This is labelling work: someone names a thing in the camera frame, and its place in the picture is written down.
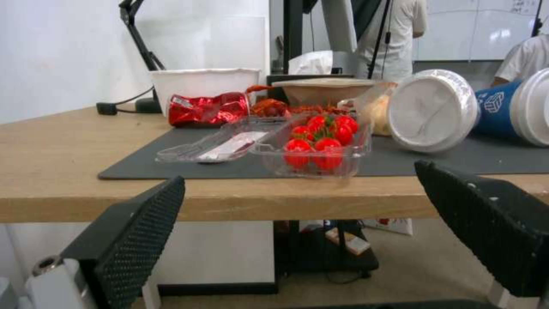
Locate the dark grey desk mat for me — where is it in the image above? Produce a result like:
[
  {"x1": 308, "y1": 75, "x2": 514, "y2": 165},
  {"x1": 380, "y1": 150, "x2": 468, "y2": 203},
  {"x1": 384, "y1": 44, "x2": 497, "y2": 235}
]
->
[{"x1": 97, "y1": 125, "x2": 549, "y2": 180}]

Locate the blue paper cup white lid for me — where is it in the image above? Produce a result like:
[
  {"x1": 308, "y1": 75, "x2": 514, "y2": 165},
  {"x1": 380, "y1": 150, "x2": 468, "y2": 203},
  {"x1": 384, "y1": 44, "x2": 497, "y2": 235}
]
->
[{"x1": 473, "y1": 67, "x2": 549, "y2": 147}]

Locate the white printed bag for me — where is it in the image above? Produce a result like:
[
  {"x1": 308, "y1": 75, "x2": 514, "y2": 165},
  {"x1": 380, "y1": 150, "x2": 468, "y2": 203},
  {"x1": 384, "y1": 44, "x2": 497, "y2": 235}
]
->
[{"x1": 364, "y1": 218, "x2": 413, "y2": 236}]

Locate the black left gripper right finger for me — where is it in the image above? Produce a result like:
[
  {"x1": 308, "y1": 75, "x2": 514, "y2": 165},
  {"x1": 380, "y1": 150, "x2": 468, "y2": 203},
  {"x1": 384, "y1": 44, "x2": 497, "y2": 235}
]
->
[{"x1": 414, "y1": 160, "x2": 549, "y2": 309}]

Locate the white lidded plastic container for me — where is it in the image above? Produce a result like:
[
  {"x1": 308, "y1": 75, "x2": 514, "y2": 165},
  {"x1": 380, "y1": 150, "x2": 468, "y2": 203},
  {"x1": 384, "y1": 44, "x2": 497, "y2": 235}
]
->
[{"x1": 387, "y1": 69, "x2": 481, "y2": 154}]

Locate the clear plastic clamshell box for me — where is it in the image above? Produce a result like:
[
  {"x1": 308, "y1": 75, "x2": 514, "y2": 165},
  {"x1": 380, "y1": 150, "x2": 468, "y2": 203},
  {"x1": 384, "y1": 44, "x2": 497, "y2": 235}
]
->
[{"x1": 155, "y1": 113, "x2": 372, "y2": 178}]

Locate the brown paper bowl with lid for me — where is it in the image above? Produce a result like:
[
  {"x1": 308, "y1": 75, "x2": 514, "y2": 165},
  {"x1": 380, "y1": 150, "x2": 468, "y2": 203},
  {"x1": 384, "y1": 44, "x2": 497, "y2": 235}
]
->
[{"x1": 271, "y1": 77, "x2": 377, "y2": 109}]

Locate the clear bag with yellow food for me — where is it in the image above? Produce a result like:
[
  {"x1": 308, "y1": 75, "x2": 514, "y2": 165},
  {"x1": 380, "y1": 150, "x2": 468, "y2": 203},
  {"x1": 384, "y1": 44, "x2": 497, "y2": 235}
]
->
[{"x1": 337, "y1": 82, "x2": 399, "y2": 136}]

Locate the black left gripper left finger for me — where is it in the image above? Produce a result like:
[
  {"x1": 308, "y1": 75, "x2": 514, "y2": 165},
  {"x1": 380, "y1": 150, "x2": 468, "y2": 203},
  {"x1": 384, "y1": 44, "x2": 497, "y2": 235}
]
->
[{"x1": 24, "y1": 176, "x2": 186, "y2": 309}]

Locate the red cherry tomatoes cluster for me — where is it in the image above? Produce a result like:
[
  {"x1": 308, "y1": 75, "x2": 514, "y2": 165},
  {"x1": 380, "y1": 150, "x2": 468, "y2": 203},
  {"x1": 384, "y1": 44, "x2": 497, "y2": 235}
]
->
[{"x1": 284, "y1": 115, "x2": 359, "y2": 170}]

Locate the small orange white box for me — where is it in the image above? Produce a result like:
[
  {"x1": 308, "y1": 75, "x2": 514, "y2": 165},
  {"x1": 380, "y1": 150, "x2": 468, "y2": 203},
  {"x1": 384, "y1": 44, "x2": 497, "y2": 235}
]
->
[{"x1": 325, "y1": 227, "x2": 371, "y2": 256}]

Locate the white crumpled bag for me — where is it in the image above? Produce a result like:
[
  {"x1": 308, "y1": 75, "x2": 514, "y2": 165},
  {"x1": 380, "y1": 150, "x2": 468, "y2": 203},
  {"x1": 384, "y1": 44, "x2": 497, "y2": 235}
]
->
[{"x1": 287, "y1": 50, "x2": 335, "y2": 75}]

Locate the white sachet packet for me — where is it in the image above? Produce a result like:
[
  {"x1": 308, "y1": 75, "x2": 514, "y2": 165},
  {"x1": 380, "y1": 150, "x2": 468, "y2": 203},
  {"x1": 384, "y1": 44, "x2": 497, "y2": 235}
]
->
[{"x1": 198, "y1": 131, "x2": 269, "y2": 161}]

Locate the white paper bucket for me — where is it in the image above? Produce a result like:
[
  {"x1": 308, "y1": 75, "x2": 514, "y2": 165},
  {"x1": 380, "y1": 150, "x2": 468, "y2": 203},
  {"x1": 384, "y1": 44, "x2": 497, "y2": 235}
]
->
[{"x1": 148, "y1": 68, "x2": 262, "y2": 118}]

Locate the red crayfish pile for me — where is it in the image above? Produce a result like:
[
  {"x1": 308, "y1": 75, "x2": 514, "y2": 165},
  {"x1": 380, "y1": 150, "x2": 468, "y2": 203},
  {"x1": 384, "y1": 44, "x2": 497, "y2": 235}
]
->
[{"x1": 246, "y1": 84, "x2": 357, "y2": 117}]

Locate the crushed red soda can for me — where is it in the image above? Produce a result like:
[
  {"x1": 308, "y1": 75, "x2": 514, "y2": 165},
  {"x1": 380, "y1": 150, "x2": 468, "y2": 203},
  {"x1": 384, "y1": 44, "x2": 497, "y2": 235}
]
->
[{"x1": 167, "y1": 91, "x2": 253, "y2": 127}]

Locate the person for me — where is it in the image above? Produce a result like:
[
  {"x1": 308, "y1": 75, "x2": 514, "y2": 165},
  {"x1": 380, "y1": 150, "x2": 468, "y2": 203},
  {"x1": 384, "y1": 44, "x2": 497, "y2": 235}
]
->
[
  {"x1": 354, "y1": 0, "x2": 429, "y2": 80},
  {"x1": 493, "y1": 35, "x2": 549, "y2": 87}
]

